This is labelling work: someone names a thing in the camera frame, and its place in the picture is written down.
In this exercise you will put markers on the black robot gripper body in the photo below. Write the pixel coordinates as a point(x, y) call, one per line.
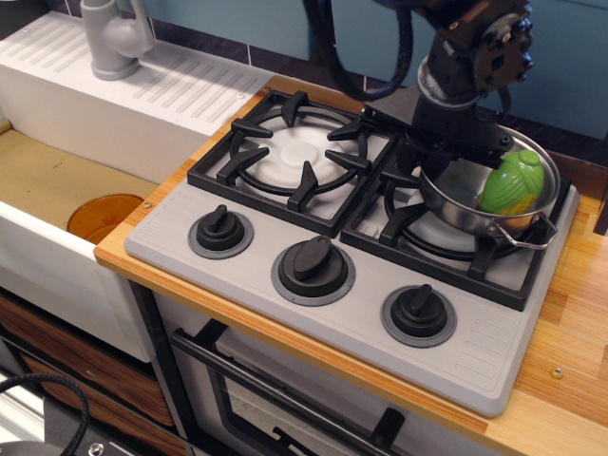
point(432, 129)

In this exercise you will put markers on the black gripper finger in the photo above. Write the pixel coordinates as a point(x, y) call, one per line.
point(433, 165)
point(410, 153)

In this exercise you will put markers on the stainless steel pot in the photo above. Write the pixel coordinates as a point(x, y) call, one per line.
point(454, 199)

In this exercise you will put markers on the green yellow toy corncob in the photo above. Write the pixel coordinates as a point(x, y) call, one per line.
point(515, 185)

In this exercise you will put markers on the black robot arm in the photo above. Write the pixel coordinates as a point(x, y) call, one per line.
point(461, 90)

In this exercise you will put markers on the black middle stove knob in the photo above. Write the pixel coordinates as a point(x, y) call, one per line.
point(313, 272)

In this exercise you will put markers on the black stove knob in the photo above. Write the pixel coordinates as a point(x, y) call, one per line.
point(313, 272)
point(419, 317)
point(220, 234)

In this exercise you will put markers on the black right stove knob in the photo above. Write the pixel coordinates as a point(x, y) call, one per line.
point(419, 317)

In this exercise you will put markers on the grey toy stove top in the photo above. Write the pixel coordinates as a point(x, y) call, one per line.
point(476, 367)

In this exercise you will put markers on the black left stove knob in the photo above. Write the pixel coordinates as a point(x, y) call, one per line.
point(220, 234)

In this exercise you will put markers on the black right burner grate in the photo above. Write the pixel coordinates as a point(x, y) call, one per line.
point(393, 222)

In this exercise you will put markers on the black burner grate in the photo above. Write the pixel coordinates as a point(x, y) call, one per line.
point(393, 222)
point(293, 164)

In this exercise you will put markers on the black left burner grate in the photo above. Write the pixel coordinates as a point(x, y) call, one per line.
point(293, 164)

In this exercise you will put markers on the toy oven door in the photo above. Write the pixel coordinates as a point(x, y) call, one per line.
point(262, 401)

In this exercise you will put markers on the grey toy faucet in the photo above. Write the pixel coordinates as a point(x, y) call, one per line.
point(115, 43)

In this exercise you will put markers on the orange sink drain plug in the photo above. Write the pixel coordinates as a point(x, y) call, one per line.
point(97, 218)

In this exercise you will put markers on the white toy sink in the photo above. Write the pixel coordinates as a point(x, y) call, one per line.
point(68, 137)

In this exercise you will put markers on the wood grain drawer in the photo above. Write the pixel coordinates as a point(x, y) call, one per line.
point(123, 393)

